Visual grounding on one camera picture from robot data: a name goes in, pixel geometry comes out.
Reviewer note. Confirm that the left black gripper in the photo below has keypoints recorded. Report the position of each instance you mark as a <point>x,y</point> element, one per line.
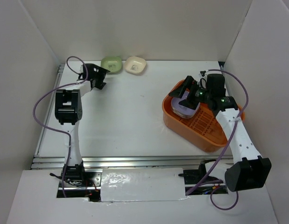
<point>101,73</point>

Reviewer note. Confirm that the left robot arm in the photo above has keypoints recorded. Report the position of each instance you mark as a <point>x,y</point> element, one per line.
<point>69,112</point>

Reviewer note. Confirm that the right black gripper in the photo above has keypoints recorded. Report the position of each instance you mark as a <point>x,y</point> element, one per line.
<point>189,102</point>

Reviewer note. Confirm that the green plate back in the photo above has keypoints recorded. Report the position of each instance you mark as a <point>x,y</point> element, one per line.
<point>112,63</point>

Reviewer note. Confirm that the orange plastic bin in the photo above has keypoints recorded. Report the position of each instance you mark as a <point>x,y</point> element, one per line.
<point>202,130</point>

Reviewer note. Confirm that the aluminium rail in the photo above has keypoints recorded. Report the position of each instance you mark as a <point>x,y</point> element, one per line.
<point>124,162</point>

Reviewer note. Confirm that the cream plate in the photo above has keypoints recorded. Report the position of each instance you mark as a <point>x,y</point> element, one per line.
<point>135,65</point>

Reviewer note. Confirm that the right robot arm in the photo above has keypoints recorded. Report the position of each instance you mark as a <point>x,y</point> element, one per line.
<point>240,165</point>

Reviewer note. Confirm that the white foil cover sheet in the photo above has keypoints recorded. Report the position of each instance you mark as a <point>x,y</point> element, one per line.
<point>142,185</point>

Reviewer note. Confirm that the purple plate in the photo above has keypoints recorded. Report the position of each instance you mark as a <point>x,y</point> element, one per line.
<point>180,110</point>

